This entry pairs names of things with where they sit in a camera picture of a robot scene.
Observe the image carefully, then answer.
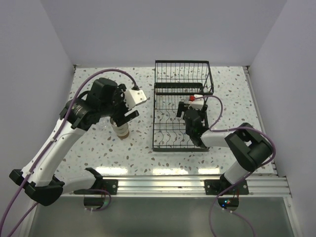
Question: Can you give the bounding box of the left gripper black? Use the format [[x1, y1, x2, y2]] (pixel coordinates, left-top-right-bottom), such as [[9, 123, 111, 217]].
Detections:
[[100, 84, 139, 126]]

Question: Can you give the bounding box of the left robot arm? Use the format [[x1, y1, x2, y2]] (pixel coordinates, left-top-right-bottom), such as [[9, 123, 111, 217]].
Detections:
[[9, 78, 147, 206]]

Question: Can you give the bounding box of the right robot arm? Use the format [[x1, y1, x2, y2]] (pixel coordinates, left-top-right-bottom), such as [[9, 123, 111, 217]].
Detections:
[[177, 100, 276, 194]]

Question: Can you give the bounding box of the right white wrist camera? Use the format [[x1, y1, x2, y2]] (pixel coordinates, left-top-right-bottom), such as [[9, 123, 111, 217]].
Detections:
[[188, 94, 205, 111]]

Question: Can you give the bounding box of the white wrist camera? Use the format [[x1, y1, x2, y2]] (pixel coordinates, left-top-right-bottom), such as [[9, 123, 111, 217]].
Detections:
[[124, 89, 147, 109], [188, 94, 205, 111]]

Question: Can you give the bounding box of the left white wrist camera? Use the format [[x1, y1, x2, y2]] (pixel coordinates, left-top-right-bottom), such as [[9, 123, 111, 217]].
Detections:
[[124, 89, 147, 109]]

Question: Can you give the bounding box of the black wire dish rack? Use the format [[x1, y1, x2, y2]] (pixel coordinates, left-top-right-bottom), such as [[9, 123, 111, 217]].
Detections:
[[152, 60, 214, 152]]

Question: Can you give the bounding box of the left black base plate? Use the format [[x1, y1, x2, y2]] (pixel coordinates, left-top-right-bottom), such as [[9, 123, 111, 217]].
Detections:
[[74, 179, 119, 195]]

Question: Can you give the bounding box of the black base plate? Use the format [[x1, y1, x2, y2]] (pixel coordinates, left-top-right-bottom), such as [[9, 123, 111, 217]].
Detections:
[[204, 179, 249, 195], [74, 179, 119, 195]]

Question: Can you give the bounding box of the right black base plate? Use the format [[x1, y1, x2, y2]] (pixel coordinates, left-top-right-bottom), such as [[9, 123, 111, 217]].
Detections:
[[204, 179, 249, 195]]

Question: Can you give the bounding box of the aluminium mounting rail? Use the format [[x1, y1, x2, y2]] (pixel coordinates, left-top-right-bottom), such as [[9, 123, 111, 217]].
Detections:
[[62, 173, 291, 198]]

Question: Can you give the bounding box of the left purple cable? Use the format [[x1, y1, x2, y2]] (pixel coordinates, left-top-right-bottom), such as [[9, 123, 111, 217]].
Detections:
[[0, 68, 139, 237]]

